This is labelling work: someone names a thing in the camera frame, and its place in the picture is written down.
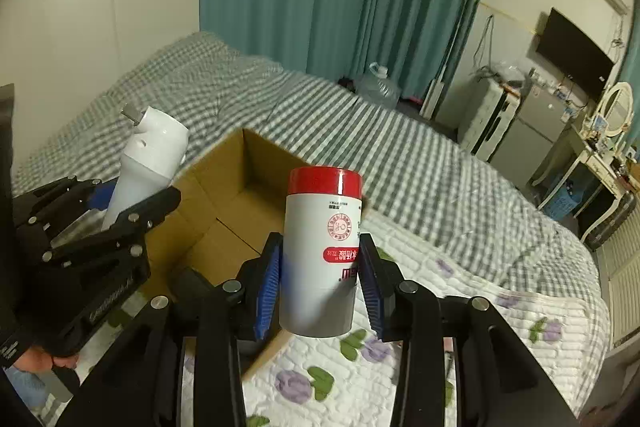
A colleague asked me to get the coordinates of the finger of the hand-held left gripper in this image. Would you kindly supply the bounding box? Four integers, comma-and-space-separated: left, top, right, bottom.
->
12, 176, 114, 249
49, 186, 182, 269

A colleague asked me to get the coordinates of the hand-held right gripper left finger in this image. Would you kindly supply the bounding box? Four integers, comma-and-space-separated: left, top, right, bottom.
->
57, 232, 282, 427

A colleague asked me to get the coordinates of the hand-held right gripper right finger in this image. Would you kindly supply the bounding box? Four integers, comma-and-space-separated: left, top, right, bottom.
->
358, 232, 576, 427

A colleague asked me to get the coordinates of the white bottle with grey cap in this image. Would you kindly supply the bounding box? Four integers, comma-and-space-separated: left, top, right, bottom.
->
102, 104, 190, 233

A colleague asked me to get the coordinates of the white canister with red lid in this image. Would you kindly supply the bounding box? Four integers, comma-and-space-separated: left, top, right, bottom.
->
278, 166, 364, 338

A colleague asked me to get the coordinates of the cardboard box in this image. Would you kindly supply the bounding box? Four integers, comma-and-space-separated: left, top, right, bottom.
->
142, 127, 372, 383

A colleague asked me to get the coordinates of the person's left hand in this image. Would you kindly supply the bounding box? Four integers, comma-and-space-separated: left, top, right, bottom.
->
14, 346, 81, 374

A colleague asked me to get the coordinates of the white floral quilt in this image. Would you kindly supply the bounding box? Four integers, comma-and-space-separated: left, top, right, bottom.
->
75, 207, 614, 427

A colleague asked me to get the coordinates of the grey checked blanket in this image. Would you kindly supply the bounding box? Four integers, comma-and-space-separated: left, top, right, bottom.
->
10, 31, 587, 258

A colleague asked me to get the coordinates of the white standing panel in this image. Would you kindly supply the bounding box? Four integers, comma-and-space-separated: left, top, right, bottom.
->
420, 79, 447, 118

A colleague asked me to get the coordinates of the clear water jug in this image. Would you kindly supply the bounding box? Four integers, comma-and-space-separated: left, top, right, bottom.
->
353, 62, 401, 110

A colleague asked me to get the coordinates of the white ribbed suitcase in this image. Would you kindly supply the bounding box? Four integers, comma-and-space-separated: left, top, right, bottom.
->
460, 77, 524, 162

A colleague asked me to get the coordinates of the blue plastic basket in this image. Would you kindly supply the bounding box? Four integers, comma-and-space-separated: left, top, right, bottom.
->
542, 184, 587, 223

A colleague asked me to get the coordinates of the grey mini fridge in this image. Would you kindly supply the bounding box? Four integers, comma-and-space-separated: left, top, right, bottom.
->
492, 87, 577, 194

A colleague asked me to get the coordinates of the white radiator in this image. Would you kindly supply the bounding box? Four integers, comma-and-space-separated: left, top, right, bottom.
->
597, 227, 640, 349

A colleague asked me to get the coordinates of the white dressing table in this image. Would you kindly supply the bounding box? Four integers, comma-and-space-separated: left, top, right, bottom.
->
530, 122, 632, 219

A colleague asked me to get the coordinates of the oval white vanity mirror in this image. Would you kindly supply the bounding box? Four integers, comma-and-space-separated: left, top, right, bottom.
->
592, 82, 635, 138

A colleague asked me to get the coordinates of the black wall television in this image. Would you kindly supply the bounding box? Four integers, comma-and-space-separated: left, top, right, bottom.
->
535, 8, 615, 100

